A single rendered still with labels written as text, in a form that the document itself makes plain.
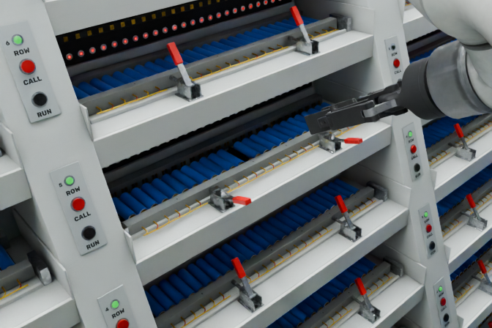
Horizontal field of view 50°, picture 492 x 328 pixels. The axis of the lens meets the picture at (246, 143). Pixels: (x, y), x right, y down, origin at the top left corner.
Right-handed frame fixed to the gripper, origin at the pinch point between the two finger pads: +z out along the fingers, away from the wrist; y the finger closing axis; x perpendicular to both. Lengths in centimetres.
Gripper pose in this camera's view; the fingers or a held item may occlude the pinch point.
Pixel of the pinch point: (332, 116)
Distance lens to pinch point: 81.3
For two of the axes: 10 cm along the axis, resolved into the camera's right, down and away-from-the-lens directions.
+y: 7.5, -3.5, 5.5
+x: -3.8, -9.2, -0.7
